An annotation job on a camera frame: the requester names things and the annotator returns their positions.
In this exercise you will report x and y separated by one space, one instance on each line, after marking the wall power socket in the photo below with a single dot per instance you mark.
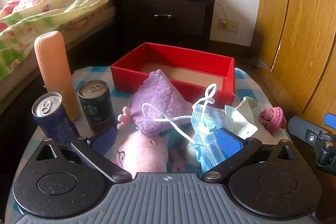
228 25

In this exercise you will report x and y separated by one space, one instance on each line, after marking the pink plush toy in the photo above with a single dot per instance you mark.
141 150

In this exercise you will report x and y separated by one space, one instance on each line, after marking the pink knitted hat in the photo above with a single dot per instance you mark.
273 119

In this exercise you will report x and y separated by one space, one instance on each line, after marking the dark wooden nightstand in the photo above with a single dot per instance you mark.
162 16

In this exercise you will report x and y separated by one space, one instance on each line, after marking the red cardboard box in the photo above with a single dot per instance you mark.
168 82

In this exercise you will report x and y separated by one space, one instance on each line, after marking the blue drink can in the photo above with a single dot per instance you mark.
56 124

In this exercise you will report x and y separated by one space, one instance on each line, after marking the wooden wardrobe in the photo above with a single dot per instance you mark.
302 29

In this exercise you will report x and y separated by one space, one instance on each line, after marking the pale green cloth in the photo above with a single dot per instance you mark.
240 119

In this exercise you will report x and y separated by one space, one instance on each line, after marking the blue face mask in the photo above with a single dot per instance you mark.
207 132

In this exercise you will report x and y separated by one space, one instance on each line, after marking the floral blanket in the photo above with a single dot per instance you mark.
47 16

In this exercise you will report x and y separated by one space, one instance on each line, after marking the dark green drink can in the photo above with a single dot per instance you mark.
98 111

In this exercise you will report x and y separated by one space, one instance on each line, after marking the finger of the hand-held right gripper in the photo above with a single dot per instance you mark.
330 118
298 127

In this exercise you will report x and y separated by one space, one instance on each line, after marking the orange ribbed bottle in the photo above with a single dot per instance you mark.
56 69

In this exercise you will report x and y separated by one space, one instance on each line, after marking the bed frame with mattress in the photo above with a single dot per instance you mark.
84 29

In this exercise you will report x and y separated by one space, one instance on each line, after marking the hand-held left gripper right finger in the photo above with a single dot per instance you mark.
231 143

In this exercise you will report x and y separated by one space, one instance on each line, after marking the clear plastic scrap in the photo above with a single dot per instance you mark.
258 62

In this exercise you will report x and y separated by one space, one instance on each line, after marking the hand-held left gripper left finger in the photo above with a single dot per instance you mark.
103 142

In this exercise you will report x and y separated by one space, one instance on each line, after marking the blue checked tablecloth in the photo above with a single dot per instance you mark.
86 74

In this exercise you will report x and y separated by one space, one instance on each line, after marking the purple fluffy towel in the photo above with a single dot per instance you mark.
157 100

